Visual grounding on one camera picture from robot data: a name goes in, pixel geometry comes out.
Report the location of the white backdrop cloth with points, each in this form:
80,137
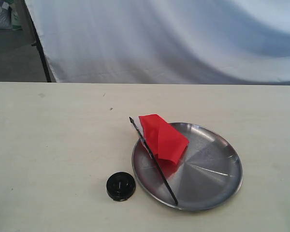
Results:
165,41

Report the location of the dark object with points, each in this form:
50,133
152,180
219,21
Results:
120,186

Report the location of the black backdrop stand pole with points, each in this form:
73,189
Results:
37,44

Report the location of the round metal plate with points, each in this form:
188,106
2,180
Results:
207,175

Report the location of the white sack in background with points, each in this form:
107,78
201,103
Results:
5,15

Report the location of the red flag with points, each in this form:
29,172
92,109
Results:
162,142

